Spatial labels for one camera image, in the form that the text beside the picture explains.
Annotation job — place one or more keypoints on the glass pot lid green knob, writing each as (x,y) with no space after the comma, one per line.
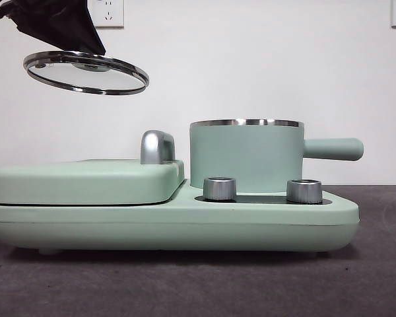
(85,76)

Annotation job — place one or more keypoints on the green hinged griddle lid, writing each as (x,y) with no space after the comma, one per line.
(85,181)

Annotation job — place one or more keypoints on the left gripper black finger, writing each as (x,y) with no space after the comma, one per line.
(84,26)
(43,23)

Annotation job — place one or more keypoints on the silver control knob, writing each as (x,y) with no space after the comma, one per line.
(304,191)
(219,190)

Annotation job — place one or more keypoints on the green breakfast machine base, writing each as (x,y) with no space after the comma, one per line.
(184,228)

